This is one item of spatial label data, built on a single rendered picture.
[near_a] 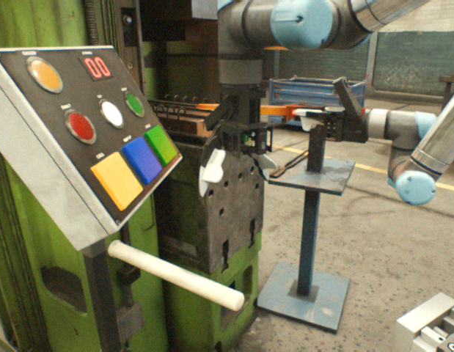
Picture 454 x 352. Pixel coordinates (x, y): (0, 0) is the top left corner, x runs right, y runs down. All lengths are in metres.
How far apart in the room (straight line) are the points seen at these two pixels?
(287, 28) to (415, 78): 8.29
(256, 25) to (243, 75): 0.09
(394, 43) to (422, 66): 0.81
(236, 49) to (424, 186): 0.48
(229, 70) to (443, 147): 0.47
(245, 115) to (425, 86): 8.19
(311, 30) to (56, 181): 0.39
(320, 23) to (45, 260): 1.27
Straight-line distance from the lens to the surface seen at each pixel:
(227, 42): 0.59
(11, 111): 0.53
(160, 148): 0.72
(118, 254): 1.10
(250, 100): 0.60
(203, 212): 1.12
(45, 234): 1.44
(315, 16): 0.51
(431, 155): 0.83
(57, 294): 1.49
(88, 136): 0.56
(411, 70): 8.78
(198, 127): 1.09
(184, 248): 1.28
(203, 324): 1.42
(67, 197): 0.53
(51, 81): 0.57
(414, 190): 0.82
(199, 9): 1.09
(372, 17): 0.59
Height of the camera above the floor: 1.20
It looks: 21 degrees down
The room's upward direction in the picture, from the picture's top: straight up
